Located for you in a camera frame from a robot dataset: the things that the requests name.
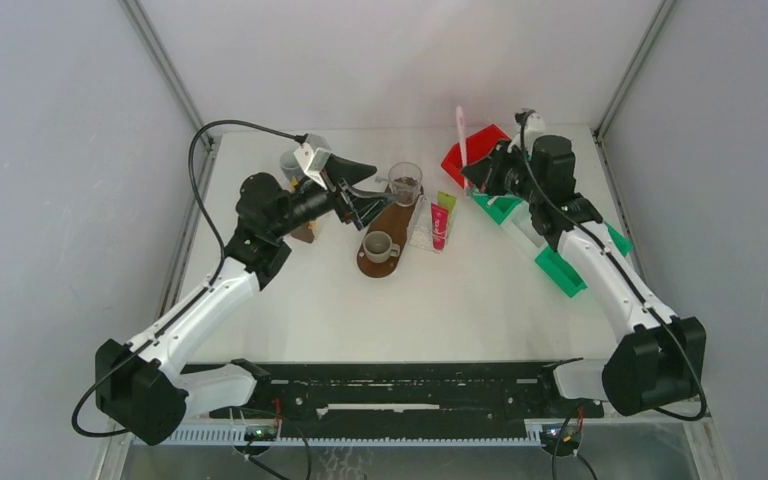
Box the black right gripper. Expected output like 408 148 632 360
463 139 545 205

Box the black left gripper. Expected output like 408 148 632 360
269 154 396 240

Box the green toothpaste tube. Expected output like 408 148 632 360
436 191 457 218

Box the clear glass tumbler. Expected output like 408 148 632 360
388 162 423 207

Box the red toothpaste tube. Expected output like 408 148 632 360
430 203 450 251

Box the pink toothbrush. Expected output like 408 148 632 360
455 105 470 197

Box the grey ceramic cup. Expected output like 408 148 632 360
362 231 401 264

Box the clear textured acrylic holder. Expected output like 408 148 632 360
408 195 456 253

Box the green bin with toothpaste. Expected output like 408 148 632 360
535 223 633 298

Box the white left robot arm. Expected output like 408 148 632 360
87 154 395 446

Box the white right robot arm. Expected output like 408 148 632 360
461 135 709 421

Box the brown oval wooden tray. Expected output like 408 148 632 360
356 203 416 279

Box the red storage bin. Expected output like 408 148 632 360
441 124 510 188

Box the green bin with toothbrushes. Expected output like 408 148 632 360
470 187 522 225

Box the white storage bin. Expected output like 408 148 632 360
501 202 547 260

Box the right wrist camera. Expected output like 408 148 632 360
514 109 547 148

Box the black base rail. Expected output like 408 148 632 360
208 361 576 443

